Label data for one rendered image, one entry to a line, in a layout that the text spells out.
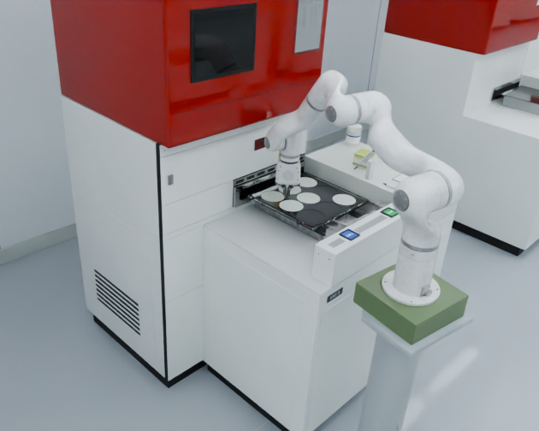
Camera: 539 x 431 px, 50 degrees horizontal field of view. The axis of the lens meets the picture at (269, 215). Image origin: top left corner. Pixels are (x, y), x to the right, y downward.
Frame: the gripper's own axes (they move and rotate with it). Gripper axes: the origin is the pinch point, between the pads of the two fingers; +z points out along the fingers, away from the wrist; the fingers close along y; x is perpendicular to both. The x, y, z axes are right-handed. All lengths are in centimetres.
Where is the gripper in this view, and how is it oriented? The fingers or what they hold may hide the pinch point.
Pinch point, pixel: (286, 192)
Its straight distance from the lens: 245.2
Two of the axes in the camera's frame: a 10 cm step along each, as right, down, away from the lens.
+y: 10.0, 0.8, -0.2
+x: 0.6, -4.9, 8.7
